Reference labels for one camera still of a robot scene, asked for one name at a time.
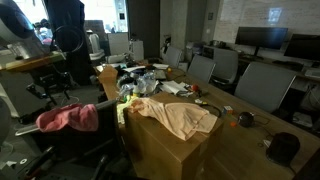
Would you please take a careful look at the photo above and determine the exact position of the black cylindrical speaker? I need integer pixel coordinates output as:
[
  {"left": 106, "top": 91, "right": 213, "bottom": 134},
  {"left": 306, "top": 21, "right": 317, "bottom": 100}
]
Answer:
[{"left": 266, "top": 132, "right": 300, "bottom": 166}]

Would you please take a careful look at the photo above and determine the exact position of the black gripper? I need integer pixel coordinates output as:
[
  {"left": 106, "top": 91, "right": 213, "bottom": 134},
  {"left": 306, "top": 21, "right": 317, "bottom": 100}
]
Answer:
[{"left": 26, "top": 64, "right": 71, "bottom": 105}]

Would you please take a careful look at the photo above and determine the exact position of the peach shirt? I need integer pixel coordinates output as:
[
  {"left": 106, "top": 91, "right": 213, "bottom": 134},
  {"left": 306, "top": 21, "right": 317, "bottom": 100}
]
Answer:
[{"left": 129, "top": 98, "right": 218, "bottom": 141}]

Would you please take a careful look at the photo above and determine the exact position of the pale yellow cloth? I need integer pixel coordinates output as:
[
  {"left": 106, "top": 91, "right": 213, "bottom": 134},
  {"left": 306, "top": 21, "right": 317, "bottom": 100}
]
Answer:
[{"left": 117, "top": 95, "right": 138, "bottom": 124}]

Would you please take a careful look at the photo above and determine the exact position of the grey office chair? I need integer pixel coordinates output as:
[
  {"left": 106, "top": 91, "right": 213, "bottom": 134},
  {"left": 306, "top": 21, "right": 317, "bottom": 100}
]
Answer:
[{"left": 15, "top": 100, "right": 132, "bottom": 180}]

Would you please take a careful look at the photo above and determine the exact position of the pink shirt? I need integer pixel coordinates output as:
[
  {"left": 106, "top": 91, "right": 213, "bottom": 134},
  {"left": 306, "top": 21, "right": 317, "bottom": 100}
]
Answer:
[{"left": 36, "top": 104, "right": 99, "bottom": 132}]

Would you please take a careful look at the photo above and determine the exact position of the right black monitor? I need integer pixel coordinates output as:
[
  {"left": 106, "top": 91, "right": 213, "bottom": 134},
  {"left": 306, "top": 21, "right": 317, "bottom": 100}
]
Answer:
[{"left": 284, "top": 34, "right": 320, "bottom": 61}]

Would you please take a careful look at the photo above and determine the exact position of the black monitor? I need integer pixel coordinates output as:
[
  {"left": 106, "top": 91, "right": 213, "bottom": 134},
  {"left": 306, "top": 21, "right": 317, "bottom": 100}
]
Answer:
[
  {"left": 235, "top": 27, "right": 288, "bottom": 56},
  {"left": 284, "top": 34, "right": 320, "bottom": 61}
]

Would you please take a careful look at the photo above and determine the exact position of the cardboard box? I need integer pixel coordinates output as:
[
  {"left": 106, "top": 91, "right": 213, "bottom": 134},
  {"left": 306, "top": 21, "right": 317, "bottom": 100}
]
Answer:
[{"left": 123, "top": 91, "right": 224, "bottom": 180}]

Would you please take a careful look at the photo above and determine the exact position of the grey chair far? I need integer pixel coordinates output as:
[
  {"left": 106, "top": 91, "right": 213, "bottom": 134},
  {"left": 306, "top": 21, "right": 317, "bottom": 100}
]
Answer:
[{"left": 164, "top": 46, "right": 182, "bottom": 68}]

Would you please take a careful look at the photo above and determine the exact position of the clear plastic bag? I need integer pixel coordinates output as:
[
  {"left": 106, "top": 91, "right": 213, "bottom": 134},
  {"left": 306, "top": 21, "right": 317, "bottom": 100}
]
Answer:
[{"left": 117, "top": 72, "right": 159, "bottom": 97}]

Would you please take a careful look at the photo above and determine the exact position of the grey chair near table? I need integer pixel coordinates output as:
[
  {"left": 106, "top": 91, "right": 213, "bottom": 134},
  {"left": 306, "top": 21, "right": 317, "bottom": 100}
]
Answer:
[{"left": 234, "top": 62, "right": 296, "bottom": 113}]

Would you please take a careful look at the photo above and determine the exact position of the grey chair middle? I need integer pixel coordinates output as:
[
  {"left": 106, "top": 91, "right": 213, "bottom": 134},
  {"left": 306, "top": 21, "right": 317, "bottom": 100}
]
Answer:
[{"left": 188, "top": 55, "right": 216, "bottom": 83}]

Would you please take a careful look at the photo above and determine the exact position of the left black monitor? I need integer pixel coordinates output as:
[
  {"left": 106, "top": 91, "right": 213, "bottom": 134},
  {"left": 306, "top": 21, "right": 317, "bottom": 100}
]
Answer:
[{"left": 235, "top": 27, "right": 288, "bottom": 56}]

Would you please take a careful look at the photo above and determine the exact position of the white paper stack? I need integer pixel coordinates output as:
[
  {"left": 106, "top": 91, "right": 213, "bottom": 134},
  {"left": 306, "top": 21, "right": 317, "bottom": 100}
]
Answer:
[{"left": 160, "top": 81, "right": 187, "bottom": 94}]

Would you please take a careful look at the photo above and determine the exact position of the grey chair behind table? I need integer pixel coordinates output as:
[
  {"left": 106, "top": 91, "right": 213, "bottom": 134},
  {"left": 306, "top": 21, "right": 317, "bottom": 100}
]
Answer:
[{"left": 212, "top": 48, "right": 238, "bottom": 84}]

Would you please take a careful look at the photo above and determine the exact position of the rubiks cube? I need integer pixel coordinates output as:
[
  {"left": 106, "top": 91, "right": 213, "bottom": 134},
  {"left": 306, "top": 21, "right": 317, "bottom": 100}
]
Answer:
[{"left": 223, "top": 106, "right": 233, "bottom": 114}]

